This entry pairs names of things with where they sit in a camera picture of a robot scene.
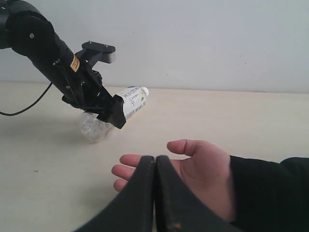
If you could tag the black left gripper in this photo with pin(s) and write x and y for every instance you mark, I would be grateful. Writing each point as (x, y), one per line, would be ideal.
(80, 85)

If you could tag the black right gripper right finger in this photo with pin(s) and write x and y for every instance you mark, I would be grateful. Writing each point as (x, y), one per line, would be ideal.
(177, 209)

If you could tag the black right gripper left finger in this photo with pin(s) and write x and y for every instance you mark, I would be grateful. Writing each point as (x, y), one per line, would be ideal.
(132, 209)

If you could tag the blue label clear tea bottle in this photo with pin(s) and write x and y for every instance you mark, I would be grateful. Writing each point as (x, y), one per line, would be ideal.
(95, 130)

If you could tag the dark jacket sleeve forearm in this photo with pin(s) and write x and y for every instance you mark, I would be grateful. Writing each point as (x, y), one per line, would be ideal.
(271, 197)

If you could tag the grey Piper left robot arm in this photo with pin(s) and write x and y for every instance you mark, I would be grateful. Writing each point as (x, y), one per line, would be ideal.
(27, 32)

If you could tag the person's open hand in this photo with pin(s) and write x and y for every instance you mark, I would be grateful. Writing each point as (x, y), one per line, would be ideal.
(207, 172)

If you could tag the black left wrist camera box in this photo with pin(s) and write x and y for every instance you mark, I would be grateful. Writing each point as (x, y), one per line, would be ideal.
(93, 52)

